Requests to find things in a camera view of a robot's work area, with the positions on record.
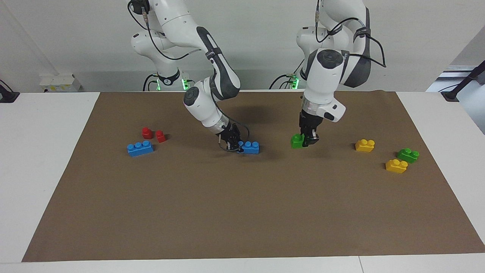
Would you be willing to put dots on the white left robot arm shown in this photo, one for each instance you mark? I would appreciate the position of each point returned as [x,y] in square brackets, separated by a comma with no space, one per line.
[322,87]

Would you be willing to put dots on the brown table mat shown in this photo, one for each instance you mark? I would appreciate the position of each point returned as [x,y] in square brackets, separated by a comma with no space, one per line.
[242,204]

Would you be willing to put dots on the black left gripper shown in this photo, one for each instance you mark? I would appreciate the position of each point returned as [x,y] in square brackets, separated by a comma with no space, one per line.
[310,121]

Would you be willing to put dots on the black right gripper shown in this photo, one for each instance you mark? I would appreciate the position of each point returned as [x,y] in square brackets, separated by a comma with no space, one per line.
[229,133]

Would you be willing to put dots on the blue three-stud toy block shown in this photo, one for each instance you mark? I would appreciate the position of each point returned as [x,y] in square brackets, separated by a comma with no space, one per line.
[251,148]
[140,149]

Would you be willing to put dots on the black stand with foot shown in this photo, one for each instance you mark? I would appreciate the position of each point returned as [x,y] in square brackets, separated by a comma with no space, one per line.
[464,81]

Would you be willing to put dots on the white wall socket box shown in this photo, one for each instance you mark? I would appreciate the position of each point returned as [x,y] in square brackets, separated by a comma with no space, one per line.
[60,82]

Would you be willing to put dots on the red one-stud toy block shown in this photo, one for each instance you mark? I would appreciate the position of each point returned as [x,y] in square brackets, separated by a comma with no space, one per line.
[147,133]
[160,137]

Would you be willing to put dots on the yellow two-stud toy block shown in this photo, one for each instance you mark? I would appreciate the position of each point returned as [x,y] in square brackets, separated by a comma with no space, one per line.
[365,146]
[396,167]

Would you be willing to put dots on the black table clamp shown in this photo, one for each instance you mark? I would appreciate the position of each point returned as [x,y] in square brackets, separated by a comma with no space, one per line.
[8,95]

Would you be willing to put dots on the green two-stud toy block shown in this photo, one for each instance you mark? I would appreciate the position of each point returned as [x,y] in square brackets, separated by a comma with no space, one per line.
[297,142]
[408,156]

